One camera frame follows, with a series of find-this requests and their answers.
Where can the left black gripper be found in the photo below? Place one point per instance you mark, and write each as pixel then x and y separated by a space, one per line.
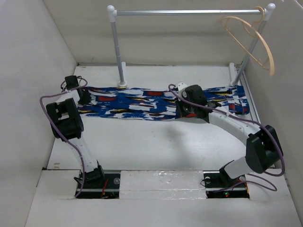
pixel 86 100

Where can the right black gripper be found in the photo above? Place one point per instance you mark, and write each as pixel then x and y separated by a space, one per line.
pixel 179 109

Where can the blue white red patterned trousers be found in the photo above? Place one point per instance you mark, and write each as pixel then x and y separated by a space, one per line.
pixel 154 105

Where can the beige plastic clothes hanger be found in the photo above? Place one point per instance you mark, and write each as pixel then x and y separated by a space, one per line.
pixel 258 42

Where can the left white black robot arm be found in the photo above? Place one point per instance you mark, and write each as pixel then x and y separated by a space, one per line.
pixel 67 125

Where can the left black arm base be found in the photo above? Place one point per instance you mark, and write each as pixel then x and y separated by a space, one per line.
pixel 109 189

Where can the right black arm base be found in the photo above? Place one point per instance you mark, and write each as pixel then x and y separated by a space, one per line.
pixel 216 188

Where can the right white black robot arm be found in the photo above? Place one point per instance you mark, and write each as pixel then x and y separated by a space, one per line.
pixel 262 144

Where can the white and silver clothes rack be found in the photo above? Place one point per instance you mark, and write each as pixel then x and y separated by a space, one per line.
pixel 113 14

